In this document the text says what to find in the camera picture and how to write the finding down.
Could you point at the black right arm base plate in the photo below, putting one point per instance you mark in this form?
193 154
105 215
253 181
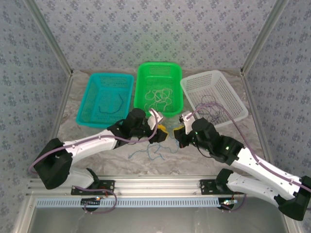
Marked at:
206 187

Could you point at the white plastic basket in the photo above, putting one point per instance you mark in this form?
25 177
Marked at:
218 82

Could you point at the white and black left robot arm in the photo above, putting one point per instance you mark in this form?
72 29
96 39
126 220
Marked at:
90 143

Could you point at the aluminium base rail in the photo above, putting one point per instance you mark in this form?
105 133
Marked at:
158 184

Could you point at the aluminium frame post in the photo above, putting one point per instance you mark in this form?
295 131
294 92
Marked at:
263 36
50 36

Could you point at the teal plastic basket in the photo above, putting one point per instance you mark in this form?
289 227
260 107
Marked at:
83 106

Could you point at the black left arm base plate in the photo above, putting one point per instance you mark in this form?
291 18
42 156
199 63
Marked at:
108 187

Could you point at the aluminium side rail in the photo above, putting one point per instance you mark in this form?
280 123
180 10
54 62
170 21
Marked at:
257 121
57 121

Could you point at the small controller board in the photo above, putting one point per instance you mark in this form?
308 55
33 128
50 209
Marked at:
92 201
228 203

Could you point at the green plastic basket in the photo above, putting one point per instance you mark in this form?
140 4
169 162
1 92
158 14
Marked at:
139 97

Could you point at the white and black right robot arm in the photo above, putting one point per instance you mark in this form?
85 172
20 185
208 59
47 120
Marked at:
262 170

